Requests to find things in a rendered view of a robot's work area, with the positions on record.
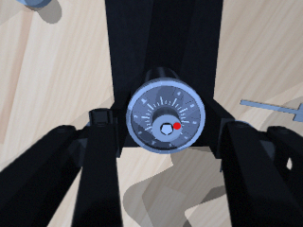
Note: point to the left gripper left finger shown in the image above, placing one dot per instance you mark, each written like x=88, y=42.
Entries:
x=32, y=187

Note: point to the black mat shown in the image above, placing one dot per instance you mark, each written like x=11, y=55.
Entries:
x=183, y=34

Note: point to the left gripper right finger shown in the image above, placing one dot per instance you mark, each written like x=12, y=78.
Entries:
x=257, y=195

